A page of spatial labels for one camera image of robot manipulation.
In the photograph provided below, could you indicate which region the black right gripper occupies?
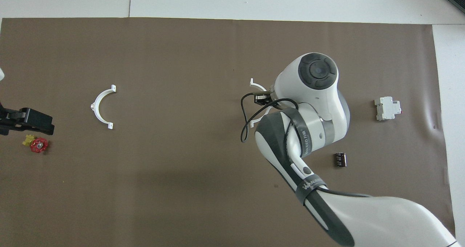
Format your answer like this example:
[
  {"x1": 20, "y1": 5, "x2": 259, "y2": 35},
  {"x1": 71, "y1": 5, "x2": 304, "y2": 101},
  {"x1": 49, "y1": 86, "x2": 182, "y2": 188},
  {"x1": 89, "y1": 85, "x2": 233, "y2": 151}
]
[{"x1": 254, "y1": 93, "x2": 274, "y2": 106}]

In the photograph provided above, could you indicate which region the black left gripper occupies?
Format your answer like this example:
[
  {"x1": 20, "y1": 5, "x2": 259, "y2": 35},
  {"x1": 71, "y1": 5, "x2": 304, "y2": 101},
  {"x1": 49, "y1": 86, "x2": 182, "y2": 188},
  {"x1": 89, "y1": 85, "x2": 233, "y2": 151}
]
[{"x1": 0, "y1": 102, "x2": 55, "y2": 136}]

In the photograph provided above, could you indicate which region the white half-ring pipe clamp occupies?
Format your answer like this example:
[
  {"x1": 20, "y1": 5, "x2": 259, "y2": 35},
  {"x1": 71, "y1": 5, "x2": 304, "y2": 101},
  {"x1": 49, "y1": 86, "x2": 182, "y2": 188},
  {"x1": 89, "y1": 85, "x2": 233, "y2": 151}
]
[
  {"x1": 90, "y1": 84, "x2": 117, "y2": 130},
  {"x1": 249, "y1": 78, "x2": 272, "y2": 126}
]

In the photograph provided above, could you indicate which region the red and yellow valve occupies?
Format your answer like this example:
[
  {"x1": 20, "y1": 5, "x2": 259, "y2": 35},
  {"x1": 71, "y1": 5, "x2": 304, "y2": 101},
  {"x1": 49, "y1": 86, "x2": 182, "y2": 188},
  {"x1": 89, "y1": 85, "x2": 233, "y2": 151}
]
[{"x1": 22, "y1": 133, "x2": 49, "y2": 154}]

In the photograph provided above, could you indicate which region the brown paper mat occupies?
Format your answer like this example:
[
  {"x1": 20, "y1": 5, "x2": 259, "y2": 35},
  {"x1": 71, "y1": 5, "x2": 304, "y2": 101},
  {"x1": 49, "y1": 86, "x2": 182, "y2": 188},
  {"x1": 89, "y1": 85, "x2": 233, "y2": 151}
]
[{"x1": 0, "y1": 17, "x2": 457, "y2": 247}]

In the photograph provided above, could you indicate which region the black cylindrical capacitor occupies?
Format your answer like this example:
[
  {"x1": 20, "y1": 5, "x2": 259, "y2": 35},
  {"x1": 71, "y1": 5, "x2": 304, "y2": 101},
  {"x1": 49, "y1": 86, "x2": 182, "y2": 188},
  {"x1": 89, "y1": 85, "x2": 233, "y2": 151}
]
[{"x1": 333, "y1": 151, "x2": 348, "y2": 168}]

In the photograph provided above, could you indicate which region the white circuit breaker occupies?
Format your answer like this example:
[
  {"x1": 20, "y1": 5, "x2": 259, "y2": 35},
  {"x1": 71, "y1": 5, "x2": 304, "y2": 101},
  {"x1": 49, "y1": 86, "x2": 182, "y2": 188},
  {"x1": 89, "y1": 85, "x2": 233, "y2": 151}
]
[{"x1": 374, "y1": 96, "x2": 403, "y2": 122}]

